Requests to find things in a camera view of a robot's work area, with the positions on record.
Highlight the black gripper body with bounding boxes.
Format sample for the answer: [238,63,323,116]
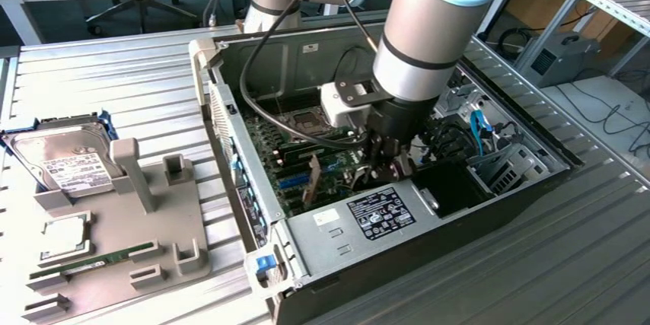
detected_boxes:
[367,97,439,148]

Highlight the green GPU card with fan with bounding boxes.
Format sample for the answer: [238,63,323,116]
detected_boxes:
[300,151,415,204]

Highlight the black plastic shroud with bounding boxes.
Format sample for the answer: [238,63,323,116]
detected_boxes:
[410,160,498,220]

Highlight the green motherboard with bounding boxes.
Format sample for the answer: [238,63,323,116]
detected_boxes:
[243,104,407,218]

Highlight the tall metal disk bay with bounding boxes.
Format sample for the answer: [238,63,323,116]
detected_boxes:
[434,69,489,124]

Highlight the black installed RAM stick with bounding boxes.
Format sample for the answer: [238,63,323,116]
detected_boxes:
[280,145,358,165]

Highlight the CPU socket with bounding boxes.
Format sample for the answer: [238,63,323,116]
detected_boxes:
[283,109,338,140]

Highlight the blue expansion slot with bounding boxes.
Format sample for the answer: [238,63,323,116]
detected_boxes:
[278,171,314,190]

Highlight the low metal disk bay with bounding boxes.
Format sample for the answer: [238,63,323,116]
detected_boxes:
[466,145,550,196]

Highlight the grey power supply unit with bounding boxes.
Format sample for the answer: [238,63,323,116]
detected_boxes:
[286,178,443,279]

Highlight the open black PC case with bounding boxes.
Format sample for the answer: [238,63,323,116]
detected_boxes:
[187,15,585,325]

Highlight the black stand pole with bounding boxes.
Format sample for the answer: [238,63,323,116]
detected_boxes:
[476,0,522,43]

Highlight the grey box on floor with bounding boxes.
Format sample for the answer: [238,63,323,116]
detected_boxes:
[527,31,605,89]

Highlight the blue case side latch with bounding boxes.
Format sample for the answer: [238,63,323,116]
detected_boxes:
[252,255,276,276]

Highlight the blue disk carrier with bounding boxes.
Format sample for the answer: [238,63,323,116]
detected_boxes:
[0,109,121,193]

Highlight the grey plastic parts rack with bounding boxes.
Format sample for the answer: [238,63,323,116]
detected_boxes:
[19,137,215,323]

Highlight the office chair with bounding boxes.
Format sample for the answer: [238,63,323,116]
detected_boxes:
[84,0,200,36]

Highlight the silver hard disk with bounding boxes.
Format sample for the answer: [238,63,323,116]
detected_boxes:
[3,118,117,199]

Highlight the green RAM stick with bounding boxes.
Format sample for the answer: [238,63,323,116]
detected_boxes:
[28,241,155,280]

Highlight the silver CPU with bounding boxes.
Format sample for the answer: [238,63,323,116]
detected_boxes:
[40,218,88,260]

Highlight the black wire bundle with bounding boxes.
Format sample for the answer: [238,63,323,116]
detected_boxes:
[426,119,482,163]

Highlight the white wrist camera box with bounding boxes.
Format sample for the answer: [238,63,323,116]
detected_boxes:
[319,79,390,128]

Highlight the blue disk wire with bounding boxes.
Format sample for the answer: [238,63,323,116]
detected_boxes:
[470,109,493,158]

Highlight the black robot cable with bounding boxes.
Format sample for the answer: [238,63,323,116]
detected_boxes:
[238,0,370,150]

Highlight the aluminium slat table frame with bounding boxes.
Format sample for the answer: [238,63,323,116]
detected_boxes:
[517,0,650,86]

